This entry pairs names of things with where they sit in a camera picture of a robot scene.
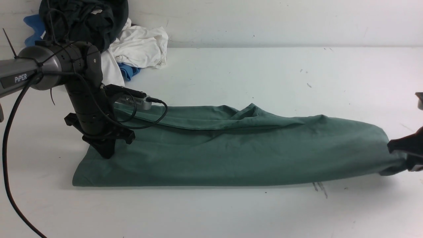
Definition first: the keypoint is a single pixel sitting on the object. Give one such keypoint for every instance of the green long-sleeved shirt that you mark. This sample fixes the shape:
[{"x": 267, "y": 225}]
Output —
[{"x": 223, "y": 146}]

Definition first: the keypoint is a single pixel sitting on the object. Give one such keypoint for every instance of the white crumpled garment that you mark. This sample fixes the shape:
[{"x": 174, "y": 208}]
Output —
[{"x": 136, "y": 47}]

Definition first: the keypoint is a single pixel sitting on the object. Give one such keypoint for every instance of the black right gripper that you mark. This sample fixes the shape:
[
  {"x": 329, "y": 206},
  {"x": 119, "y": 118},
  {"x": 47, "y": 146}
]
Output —
[{"x": 412, "y": 147}]

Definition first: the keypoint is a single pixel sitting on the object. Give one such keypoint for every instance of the dark green crumpled garment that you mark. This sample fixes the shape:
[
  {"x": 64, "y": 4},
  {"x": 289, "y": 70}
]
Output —
[{"x": 98, "y": 22}]

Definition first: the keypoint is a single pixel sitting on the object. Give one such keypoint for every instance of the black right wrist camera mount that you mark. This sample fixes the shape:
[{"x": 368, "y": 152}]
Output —
[{"x": 420, "y": 100}]

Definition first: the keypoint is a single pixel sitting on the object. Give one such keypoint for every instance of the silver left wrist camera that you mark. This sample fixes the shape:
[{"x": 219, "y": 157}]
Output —
[{"x": 140, "y": 103}]

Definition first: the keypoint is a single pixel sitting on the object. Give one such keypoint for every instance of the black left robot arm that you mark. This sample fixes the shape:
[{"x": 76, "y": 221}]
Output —
[{"x": 77, "y": 66}]

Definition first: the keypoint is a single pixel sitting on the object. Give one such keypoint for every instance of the blue crumpled garment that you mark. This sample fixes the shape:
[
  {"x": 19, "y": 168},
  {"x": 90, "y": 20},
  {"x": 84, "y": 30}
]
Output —
[{"x": 36, "y": 24}]

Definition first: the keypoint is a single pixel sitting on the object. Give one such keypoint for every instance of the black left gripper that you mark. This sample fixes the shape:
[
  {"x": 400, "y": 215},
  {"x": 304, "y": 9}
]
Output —
[{"x": 99, "y": 132}]

